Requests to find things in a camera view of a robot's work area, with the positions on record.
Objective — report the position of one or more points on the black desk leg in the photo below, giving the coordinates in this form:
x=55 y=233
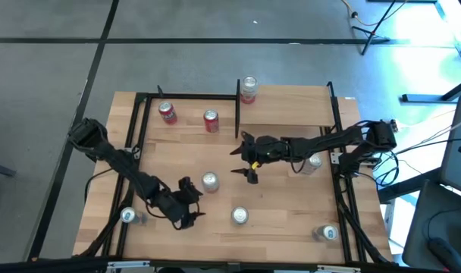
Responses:
x=405 y=186

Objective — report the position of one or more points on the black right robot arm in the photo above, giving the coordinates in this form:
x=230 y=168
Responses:
x=329 y=142

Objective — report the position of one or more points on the black floor stand base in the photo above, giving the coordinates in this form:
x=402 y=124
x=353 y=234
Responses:
x=424 y=98

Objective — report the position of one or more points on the wooden shelf with black posts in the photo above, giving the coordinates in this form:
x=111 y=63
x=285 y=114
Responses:
x=291 y=106

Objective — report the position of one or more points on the black computer mouse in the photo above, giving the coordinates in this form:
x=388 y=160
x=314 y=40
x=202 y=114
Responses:
x=444 y=250

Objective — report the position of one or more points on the blue silver Red Bull can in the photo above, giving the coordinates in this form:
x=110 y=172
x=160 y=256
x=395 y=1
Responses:
x=329 y=233
x=128 y=215

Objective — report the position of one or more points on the silver Diet Coke can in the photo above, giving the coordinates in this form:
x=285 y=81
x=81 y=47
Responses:
x=314 y=162
x=240 y=215

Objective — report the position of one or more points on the grey desk top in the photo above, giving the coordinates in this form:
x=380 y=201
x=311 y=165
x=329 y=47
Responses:
x=424 y=227

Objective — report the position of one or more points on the red Coca-Cola can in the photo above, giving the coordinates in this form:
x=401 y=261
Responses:
x=211 y=123

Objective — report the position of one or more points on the silver mounting bracket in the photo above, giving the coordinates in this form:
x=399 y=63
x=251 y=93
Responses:
x=128 y=264
x=338 y=269

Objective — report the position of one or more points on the black aluminium table frame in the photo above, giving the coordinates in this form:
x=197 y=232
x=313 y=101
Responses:
x=192 y=96

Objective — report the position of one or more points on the small black connector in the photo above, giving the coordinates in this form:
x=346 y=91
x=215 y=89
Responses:
x=395 y=124

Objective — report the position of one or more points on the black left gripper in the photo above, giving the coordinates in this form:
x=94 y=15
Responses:
x=171 y=206

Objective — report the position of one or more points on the red Fanta can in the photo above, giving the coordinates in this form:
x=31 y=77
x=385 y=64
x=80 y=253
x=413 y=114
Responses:
x=168 y=113

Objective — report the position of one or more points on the black camera mount beam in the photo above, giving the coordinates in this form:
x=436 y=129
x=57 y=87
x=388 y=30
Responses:
x=63 y=265

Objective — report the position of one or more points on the yellow gripper tag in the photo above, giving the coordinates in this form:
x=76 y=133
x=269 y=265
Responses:
x=255 y=165

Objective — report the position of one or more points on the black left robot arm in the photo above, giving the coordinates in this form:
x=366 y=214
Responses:
x=120 y=163

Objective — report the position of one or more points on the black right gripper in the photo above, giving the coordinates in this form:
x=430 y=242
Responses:
x=266 y=148

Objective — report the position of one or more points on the black tripod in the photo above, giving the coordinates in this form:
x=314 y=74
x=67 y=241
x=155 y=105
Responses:
x=371 y=33

